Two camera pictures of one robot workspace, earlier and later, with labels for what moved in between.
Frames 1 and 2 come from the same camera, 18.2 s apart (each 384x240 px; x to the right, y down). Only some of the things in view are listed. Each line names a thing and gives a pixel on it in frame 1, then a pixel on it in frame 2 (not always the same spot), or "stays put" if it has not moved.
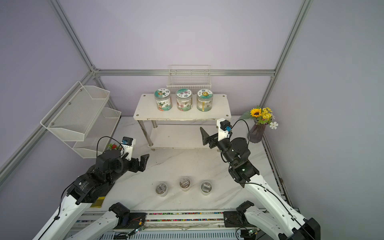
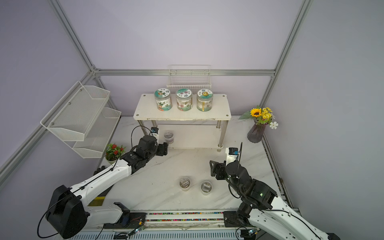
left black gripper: (135, 167) -> (163, 149)
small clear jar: (161, 189) -> (169, 136)
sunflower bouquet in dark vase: (262, 117) stays put
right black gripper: (207, 139) -> (221, 166)
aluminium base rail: (188, 225) stays put
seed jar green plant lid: (163, 99) stays put
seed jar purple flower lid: (184, 97) stays put
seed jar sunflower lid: (204, 100) stays put
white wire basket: (193, 77) stays put
